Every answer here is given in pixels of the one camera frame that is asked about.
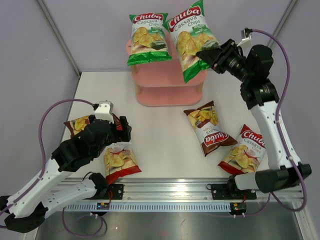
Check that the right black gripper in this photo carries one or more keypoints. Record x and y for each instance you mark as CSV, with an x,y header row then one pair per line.
x,y
217,58

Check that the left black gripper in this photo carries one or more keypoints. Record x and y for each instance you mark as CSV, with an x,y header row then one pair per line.
x,y
123,135

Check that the green chips bag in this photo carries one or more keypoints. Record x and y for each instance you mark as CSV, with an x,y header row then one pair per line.
x,y
148,41
190,34

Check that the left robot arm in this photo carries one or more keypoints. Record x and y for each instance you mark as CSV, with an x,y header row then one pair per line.
x,y
28,208

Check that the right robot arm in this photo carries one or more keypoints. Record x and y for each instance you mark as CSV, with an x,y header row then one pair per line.
x,y
285,167

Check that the red chips bag left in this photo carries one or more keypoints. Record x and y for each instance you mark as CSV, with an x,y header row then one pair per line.
x,y
120,161

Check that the red chips bag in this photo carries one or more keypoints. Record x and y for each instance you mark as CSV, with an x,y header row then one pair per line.
x,y
120,161
245,156

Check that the brown chips bag left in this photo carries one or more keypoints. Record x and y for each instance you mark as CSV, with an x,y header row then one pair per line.
x,y
77,125

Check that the brown chips bag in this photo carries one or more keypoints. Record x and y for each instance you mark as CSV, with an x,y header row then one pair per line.
x,y
206,125
77,125

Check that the pink three-tier shelf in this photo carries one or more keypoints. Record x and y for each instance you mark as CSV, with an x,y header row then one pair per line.
x,y
161,83

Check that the brown chips bag right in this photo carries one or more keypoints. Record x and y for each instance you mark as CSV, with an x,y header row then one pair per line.
x,y
206,125

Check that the red chips bag right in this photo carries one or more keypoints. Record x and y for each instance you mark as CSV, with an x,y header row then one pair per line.
x,y
245,156

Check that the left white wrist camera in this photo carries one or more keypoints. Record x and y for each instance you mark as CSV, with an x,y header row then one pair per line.
x,y
103,111

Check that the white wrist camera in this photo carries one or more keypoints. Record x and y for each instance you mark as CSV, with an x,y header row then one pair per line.
x,y
246,38
103,111

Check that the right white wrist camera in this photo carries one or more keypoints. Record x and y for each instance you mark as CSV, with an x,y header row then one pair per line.
x,y
246,38

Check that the aluminium mounting rail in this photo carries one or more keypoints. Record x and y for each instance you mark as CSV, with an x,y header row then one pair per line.
x,y
174,191

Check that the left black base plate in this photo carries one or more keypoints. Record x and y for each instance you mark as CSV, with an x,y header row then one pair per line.
x,y
114,192

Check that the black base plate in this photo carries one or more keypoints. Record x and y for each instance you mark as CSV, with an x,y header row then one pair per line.
x,y
114,192
223,192

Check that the white slotted cable duct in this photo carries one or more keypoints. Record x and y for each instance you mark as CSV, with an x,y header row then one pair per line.
x,y
152,207

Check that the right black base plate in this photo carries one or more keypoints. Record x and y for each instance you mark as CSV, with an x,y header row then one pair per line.
x,y
223,192

